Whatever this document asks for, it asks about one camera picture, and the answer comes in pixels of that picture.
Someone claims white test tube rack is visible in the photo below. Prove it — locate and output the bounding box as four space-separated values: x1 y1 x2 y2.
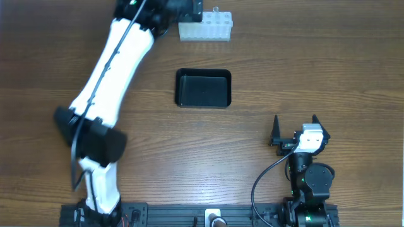
177 11 234 43

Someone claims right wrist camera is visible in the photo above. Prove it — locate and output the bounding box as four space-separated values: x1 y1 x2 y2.
297 123 325 154

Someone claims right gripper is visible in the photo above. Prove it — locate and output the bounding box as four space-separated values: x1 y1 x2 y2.
268 113 331 157

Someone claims black cable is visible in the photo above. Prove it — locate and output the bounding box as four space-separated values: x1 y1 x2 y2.
69 115 93 192
251 143 301 227

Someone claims black tray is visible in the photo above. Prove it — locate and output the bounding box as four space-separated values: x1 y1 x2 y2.
174 67 233 110

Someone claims mounting rail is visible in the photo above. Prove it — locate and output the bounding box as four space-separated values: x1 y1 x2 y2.
59 202 340 227

